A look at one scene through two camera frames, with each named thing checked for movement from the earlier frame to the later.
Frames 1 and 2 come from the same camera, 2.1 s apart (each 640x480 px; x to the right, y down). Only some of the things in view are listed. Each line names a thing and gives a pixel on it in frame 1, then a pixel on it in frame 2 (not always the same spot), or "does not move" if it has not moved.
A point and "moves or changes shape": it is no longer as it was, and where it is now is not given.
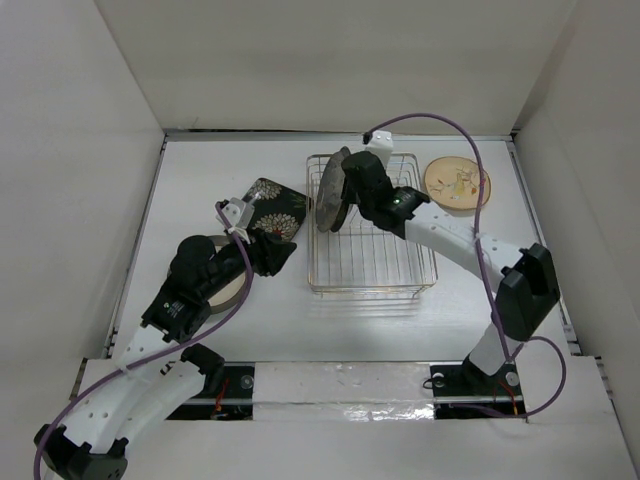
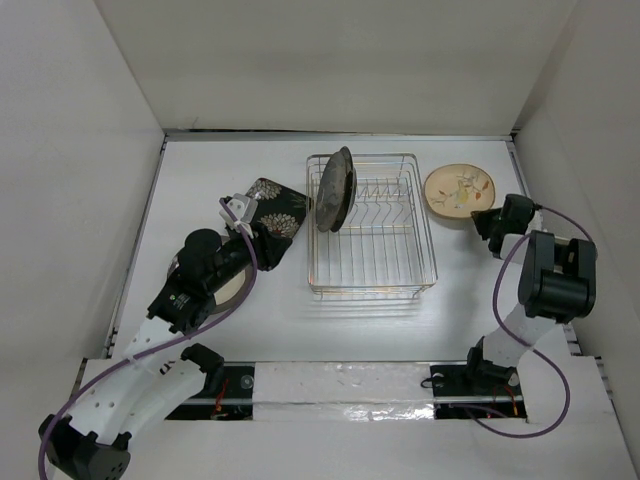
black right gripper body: (349, 194) → (498, 224)
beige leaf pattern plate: (455, 182) moves or changes shape
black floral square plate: (278, 209) does not move
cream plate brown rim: (231, 297) does not move
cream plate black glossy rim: (342, 218) does not move
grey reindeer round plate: (330, 190) does not move
